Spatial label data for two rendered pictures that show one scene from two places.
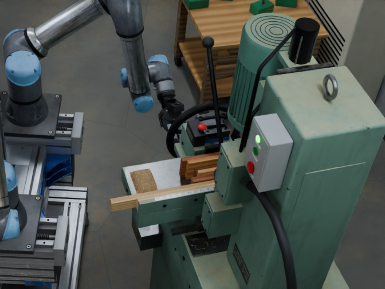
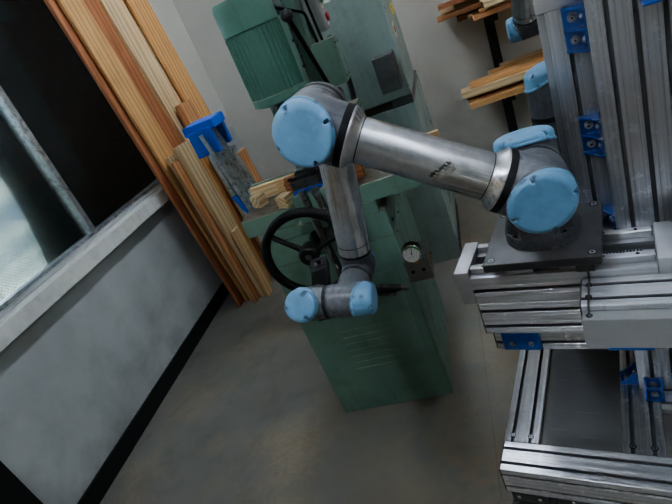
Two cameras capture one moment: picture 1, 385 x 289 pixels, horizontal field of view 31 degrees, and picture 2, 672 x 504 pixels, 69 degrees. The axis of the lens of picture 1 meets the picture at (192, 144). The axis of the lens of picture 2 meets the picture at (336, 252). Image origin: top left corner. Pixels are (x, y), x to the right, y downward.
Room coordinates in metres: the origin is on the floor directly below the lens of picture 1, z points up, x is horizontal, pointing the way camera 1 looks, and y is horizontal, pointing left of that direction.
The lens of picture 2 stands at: (2.75, 0.89, 1.39)
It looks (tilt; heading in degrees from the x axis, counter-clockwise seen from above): 25 degrees down; 222
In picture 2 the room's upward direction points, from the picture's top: 24 degrees counter-clockwise
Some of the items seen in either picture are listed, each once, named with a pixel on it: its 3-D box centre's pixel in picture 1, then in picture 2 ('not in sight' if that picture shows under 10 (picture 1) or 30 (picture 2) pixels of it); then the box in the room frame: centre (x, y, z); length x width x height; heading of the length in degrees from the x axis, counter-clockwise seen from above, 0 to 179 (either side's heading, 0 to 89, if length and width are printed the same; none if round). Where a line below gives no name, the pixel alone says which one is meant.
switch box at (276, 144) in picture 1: (267, 153); (313, 8); (1.17, -0.18, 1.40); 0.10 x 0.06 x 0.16; 24
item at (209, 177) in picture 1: (222, 179); not in sight; (1.51, -0.11, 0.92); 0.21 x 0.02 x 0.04; 114
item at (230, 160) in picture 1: (236, 172); (331, 61); (1.26, -0.12, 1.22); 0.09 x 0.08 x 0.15; 24
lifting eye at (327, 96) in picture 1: (329, 88); not in sight; (1.26, -0.29, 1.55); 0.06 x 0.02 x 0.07; 24
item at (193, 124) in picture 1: (207, 127); (313, 174); (1.67, -0.04, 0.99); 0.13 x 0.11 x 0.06; 114
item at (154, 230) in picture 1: (146, 228); (419, 260); (1.54, 0.12, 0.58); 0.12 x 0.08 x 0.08; 24
